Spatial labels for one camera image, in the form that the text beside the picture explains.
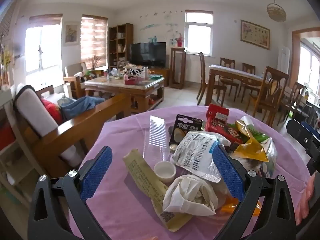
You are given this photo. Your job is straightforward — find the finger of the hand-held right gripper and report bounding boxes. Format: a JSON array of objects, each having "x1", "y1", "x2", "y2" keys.
[{"x1": 286, "y1": 119, "x2": 320, "y2": 160}]

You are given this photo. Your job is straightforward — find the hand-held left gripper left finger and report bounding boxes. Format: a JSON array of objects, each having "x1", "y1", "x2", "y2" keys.
[{"x1": 27, "y1": 145, "x2": 113, "y2": 240}]

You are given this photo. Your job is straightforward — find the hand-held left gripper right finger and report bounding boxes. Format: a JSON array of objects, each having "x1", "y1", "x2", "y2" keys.
[{"x1": 212, "y1": 144, "x2": 299, "y2": 240}]

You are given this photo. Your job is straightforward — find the person's right hand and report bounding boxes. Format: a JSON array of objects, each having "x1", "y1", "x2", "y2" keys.
[{"x1": 295, "y1": 172, "x2": 320, "y2": 227}]

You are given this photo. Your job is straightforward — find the yellow snack wrapper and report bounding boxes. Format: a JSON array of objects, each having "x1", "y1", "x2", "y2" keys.
[{"x1": 234, "y1": 119, "x2": 269, "y2": 162}]

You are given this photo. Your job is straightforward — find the orange plastic piece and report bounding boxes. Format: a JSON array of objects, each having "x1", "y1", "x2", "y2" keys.
[{"x1": 221, "y1": 197, "x2": 262, "y2": 217}]

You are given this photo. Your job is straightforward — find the silver foil wrapper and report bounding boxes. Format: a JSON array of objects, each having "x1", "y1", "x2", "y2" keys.
[{"x1": 260, "y1": 137, "x2": 278, "y2": 178}]

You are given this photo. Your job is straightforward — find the white barcode pouch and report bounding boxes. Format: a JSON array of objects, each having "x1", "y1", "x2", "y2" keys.
[{"x1": 172, "y1": 131, "x2": 225, "y2": 183}]

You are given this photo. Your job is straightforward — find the green snack wrapper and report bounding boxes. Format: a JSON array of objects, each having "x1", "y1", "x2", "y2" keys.
[{"x1": 247, "y1": 125, "x2": 272, "y2": 143}]

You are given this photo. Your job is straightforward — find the red-brown snack wrapper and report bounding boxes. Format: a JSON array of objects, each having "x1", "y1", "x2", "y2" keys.
[{"x1": 205, "y1": 120, "x2": 248, "y2": 146}]

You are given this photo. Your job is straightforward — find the wooden dining chair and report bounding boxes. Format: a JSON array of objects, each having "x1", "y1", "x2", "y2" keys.
[
  {"x1": 219, "y1": 57, "x2": 239, "y2": 103},
  {"x1": 245, "y1": 66, "x2": 290, "y2": 120},
  {"x1": 277, "y1": 81, "x2": 307, "y2": 125},
  {"x1": 196, "y1": 52, "x2": 227, "y2": 105},
  {"x1": 239, "y1": 62, "x2": 257, "y2": 100}
]

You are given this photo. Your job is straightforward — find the purple tablecloth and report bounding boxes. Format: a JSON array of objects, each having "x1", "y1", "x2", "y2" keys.
[{"x1": 69, "y1": 105, "x2": 313, "y2": 240}]

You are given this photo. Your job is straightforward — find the beige paper sachet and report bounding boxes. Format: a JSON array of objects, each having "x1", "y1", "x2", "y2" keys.
[{"x1": 122, "y1": 149, "x2": 193, "y2": 232}]

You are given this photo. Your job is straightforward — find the wooden sofa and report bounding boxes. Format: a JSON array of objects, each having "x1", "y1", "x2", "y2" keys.
[{"x1": 12, "y1": 84, "x2": 132, "y2": 170}]

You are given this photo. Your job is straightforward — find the black battery blister pack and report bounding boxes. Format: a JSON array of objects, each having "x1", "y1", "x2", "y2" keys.
[{"x1": 168, "y1": 114, "x2": 202, "y2": 153}]

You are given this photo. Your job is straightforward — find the small white cup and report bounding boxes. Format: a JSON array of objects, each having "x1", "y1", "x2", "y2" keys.
[{"x1": 153, "y1": 161, "x2": 177, "y2": 183}]

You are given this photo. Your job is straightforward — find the blue cloth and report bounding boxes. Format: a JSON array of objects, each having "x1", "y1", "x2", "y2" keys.
[{"x1": 57, "y1": 96, "x2": 105, "y2": 122}]

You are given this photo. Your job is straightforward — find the clear ribbed plastic tray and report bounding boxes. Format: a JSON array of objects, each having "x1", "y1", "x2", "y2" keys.
[{"x1": 142, "y1": 115, "x2": 175, "y2": 161}]

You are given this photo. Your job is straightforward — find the red cushion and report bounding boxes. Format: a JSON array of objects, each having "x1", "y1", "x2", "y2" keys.
[{"x1": 41, "y1": 99, "x2": 63, "y2": 125}]

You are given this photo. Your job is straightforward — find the white standing air conditioner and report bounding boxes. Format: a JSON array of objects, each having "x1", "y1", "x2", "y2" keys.
[{"x1": 278, "y1": 45, "x2": 291, "y2": 74}]

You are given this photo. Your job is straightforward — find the white shelf unit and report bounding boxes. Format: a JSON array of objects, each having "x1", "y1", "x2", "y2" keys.
[{"x1": 0, "y1": 85, "x2": 33, "y2": 205}]

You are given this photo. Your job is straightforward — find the wooden dining table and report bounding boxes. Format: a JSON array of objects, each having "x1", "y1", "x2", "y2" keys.
[{"x1": 204, "y1": 64, "x2": 268, "y2": 107}]

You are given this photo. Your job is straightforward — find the wooden coffee table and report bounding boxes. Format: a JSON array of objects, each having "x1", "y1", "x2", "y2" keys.
[{"x1": 84, "y1": 76, "x2": 165, "y2": 114}]

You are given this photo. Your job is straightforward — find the wooden armchair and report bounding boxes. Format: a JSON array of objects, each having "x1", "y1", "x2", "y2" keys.
[{"x1": 63, "y1": 62, "x2": 105, "y2": 99}]

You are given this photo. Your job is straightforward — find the pile of tabletop clutter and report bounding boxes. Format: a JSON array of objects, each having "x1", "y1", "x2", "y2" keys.
[{"x1": 102, "y1": 64, "x2": 163, "y2": 85}]

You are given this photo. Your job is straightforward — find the wide framed picture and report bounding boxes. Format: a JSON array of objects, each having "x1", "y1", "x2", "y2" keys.
[{"x1": 240, "y1": 19, "x2": 270, "y2": 50}]

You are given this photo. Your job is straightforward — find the tall wooden stand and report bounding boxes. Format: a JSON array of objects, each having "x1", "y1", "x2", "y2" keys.
[{"x1": 170, "y1": 47, "x2": 187, "y2": 89}]

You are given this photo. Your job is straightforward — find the wooden television stand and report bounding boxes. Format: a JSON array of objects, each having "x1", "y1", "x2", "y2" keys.
[{"x1": 150, "y1": 67, "x2": 170, "y2": 85}]

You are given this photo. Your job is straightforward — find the gold pendant lamp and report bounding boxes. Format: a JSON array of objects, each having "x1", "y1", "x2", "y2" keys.
[{"x1": 266, "y1": 0, "x2": 287, "y2": 22}]

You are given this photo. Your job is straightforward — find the black television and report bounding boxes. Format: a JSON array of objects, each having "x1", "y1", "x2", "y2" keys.
[{"x1": 129, "y1": 42, "x2": 167, "y2": 68}]

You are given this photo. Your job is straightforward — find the window with striped blinds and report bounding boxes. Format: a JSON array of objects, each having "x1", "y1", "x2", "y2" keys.
[{"x1": 80, "y1": 14, "x2": 108, "y2": 70}]

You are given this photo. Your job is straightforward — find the wooden bookshelf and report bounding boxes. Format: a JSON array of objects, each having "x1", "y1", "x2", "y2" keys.
[{"x1": 108, "y1": 23, "x2": 134, "y2": 69}]

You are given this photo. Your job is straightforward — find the large bright window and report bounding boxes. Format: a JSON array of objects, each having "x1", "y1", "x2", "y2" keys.
[{"x1": 25, "y1": 14, "x2": 63, "y2": 73}]

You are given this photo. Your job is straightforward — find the small framed picture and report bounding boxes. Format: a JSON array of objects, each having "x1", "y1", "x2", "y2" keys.
[{"x1": 64, "y1": 21, "x2": 80, "y2": 46}]

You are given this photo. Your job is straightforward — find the white framed window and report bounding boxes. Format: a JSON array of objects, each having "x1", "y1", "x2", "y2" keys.
[{"x1": 185, "y1": 10, "x2": 214, "y2": 55}]

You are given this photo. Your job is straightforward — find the yellow flowers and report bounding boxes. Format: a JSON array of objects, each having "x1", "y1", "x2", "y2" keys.
[{"x1": 0, "y1": 42, "x2": 13, "y2": 85}]

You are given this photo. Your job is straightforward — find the wooden door frame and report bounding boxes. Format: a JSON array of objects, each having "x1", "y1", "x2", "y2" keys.
[{"x1": 291, "y1": 27, "x2": 320, "y2": 85}]

